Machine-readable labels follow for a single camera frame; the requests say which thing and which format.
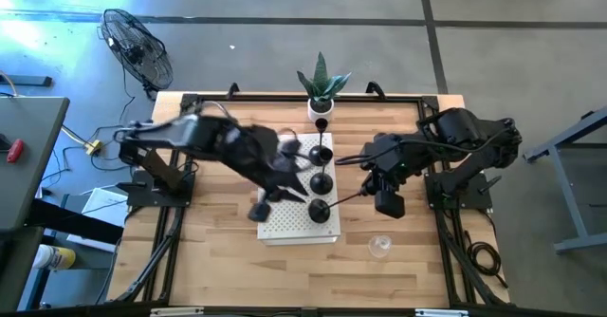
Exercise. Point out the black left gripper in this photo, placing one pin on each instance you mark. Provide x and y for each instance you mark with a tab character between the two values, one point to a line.
270	155

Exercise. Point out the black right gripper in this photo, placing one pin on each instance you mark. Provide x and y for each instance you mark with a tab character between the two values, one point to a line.
389	165

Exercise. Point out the black metal candlestick holder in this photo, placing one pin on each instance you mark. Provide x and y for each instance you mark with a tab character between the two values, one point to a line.
321	124
319	211
321	184

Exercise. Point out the clear glass candle holder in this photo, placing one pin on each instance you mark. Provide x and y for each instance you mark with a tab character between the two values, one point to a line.
380	246

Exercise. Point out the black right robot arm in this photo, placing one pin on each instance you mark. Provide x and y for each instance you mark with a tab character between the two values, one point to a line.
474	132

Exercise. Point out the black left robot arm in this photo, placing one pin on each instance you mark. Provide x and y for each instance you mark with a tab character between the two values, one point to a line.
189	134

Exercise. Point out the white perforated metal shelf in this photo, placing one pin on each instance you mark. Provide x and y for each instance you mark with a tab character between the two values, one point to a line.
294	224

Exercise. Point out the snake plant in white pot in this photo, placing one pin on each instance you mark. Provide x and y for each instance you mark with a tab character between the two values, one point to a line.
321	110

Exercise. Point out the black gantry bar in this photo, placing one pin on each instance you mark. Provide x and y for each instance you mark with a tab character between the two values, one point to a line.
308	313

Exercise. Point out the white paper sheet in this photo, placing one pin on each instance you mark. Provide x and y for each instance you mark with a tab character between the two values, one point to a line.
106	205

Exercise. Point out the yellow power connector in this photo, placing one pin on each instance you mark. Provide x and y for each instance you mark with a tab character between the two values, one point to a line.
95	146

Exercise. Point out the black floor fan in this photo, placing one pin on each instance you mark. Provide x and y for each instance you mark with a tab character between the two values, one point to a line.
137	51

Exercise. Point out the white and yellow can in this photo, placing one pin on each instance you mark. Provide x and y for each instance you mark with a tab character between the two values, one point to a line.
59	258

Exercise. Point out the grey side table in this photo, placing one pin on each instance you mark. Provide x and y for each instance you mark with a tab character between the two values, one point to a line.
28	165

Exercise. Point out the black metal table frame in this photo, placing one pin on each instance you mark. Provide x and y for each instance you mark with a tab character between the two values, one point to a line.
379	98

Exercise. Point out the grey blue table frame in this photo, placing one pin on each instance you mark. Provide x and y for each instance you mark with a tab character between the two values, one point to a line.
564	198

